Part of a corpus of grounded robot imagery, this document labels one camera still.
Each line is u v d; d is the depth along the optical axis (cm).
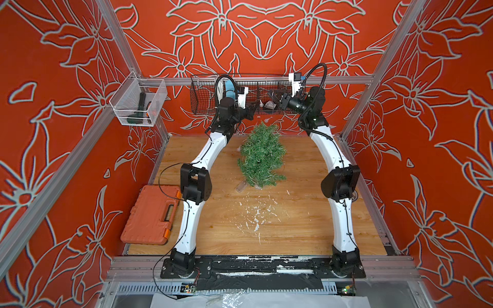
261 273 73
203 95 98
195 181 61
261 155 73
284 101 73
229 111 73
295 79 71
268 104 82
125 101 79
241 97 78
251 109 78
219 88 88
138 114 81
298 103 73
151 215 82
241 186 95
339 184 62
